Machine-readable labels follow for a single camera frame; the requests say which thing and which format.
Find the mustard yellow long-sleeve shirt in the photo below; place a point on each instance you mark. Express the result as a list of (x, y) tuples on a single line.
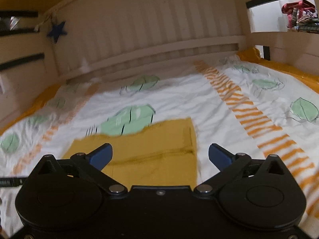
[(154, 144)]

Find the red clothes pile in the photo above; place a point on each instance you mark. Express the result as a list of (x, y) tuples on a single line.
[(300, 15)]

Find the black bed frame post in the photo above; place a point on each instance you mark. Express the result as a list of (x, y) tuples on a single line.
[(264, 52)]

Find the blue star ornament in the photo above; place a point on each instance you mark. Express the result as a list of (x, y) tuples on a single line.
[(56, 31)]

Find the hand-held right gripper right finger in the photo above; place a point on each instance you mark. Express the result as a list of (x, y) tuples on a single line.
[(220, 155)]

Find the wooden bed frame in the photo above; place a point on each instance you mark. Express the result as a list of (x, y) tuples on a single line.
[(149, 29)]

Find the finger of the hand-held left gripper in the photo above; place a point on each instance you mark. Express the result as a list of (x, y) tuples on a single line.
[(12, 182)]

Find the white leaf print bedsheet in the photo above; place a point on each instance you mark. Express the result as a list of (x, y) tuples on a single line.
[(199, 104)]

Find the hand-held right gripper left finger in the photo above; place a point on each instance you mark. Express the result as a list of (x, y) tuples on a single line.
[(101, 155)]

